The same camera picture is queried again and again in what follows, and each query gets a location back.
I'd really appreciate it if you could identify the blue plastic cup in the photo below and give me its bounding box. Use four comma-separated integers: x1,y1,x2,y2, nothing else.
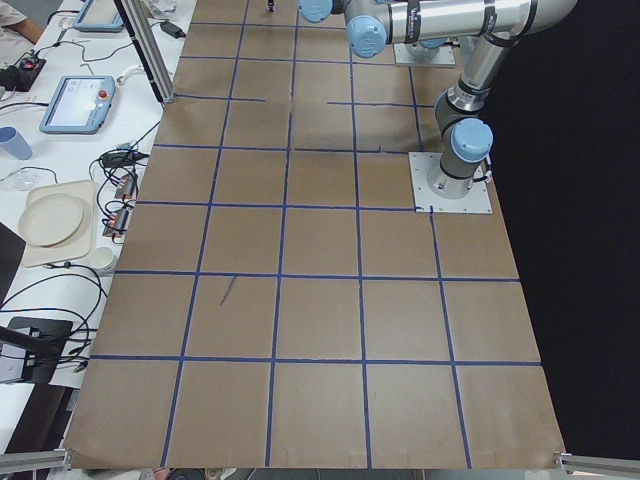
0,126,33,160

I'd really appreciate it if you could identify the brown paper table cover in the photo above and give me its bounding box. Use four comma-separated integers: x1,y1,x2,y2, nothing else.
65,1,563,469

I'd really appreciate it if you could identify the black power adapter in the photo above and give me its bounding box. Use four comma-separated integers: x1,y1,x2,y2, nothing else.
160,20,186,39

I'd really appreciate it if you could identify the beige round plate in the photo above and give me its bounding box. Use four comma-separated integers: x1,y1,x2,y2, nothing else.
18,193,84,246

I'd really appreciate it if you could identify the blue teach pendant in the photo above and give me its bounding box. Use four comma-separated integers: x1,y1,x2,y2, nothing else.
73,0,124,33
39,76,116,134

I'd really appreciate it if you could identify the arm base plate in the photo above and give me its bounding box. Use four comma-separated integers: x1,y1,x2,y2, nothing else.
409,152,492,214
394,44,456,68

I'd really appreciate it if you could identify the aluminium frame post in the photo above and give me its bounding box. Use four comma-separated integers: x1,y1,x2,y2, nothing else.
114,0,175,105

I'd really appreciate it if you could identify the white paper cup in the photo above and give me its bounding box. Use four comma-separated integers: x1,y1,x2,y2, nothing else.
88,247,118,276

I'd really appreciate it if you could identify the near blue teach pendant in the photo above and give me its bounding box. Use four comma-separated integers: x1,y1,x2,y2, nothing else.
39,76,116,134

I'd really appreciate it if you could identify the far blue teach pendant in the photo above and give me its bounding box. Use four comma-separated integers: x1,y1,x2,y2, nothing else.
73,0,124,33

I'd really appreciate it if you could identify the beige tray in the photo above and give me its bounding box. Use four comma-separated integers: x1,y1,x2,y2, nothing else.
18,180,96,267

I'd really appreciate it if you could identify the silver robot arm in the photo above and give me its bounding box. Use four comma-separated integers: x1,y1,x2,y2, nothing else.
297,0,576,198
414,37,460,50

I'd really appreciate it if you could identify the black stand base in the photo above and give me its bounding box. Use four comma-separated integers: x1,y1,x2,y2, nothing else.
1,316,73,384

